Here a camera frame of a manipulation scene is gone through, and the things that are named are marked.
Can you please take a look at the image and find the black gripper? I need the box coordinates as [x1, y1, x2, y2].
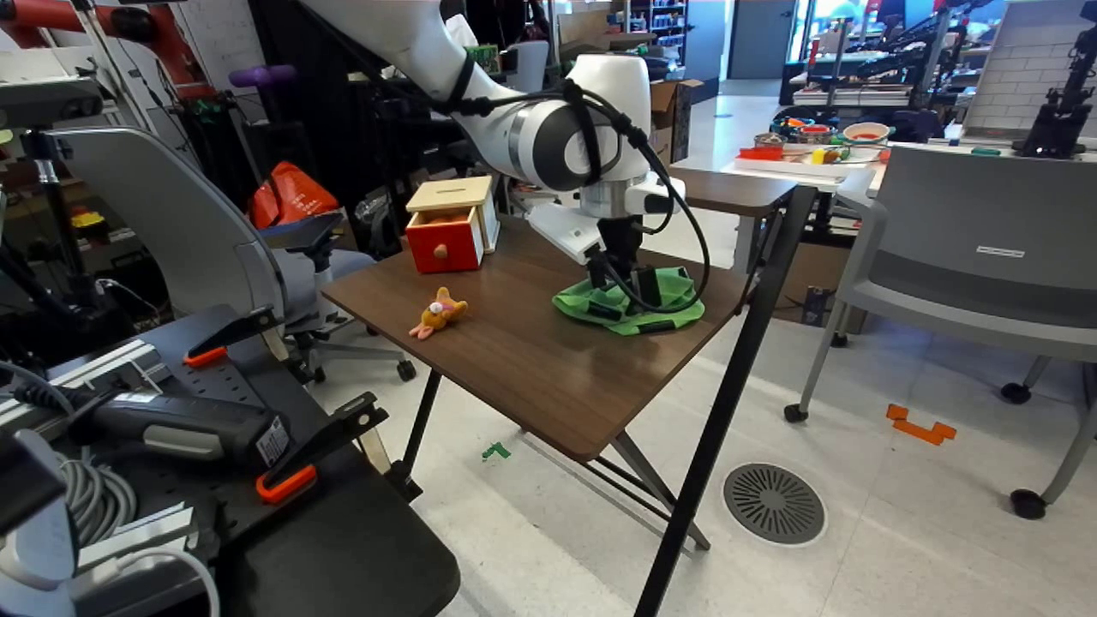
[587, 213, 667, 320]

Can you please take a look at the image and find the green cloth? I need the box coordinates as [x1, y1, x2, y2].
[549, 263, 708, 340]

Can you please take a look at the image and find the brown desk with shelf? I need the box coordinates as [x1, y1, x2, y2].
[389, 187, 821, 617]

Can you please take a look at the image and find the brown raised desk shelf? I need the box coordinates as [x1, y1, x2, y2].
[664, 165, 802, 220]

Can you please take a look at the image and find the cardboard box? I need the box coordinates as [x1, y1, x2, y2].
[648, 78, 690, 165]

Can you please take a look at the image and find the red wooden drawer box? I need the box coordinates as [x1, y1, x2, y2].
[400, 173, 502, 278]

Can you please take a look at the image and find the orange plush toy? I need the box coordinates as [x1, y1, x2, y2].
[403, 284, 474, 344]

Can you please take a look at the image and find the orange toy block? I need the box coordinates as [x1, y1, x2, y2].
[737, 137, 788, 165]

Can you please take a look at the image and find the round floor drain grate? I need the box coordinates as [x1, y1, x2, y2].
[718, 460, 830, 548]

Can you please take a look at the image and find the pale bowl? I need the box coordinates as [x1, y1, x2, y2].
[838, 121, 894, 149]

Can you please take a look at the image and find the orange floor tape mark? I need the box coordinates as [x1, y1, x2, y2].
[884, 403, 961, 448]

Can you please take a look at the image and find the orange bag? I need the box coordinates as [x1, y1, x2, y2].
[248, 157, 342, 235]

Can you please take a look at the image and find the grey chair with castors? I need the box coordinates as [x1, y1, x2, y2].
[780, 145, 1097, 525]

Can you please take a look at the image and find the black clamp with orange grip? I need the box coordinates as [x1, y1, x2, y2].
[180, 306, 277, 375]
[250, 392, 389, 508]

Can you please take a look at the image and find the white perforated board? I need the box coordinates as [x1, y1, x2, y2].
[963, 6, 1091, 140]

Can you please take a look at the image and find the grey office swivel chair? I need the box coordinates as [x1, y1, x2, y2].
[43, 124, 420, 389]

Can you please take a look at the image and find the black and grey handheld device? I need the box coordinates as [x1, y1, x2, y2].
[89, 392, 290, 467]

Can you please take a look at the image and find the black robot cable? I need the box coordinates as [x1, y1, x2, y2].
[429, 60, 715, 312]

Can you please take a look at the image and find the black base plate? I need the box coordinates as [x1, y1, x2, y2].
[212, 453, 462, 617]

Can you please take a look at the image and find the black camera stand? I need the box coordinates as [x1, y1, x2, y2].
[1014, 0, 1097, 163]

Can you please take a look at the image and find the white cable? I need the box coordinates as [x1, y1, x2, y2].
[100, 547, 222, 617]

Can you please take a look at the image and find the grey cable bundle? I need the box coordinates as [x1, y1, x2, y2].
[53, 442, 139, 548]

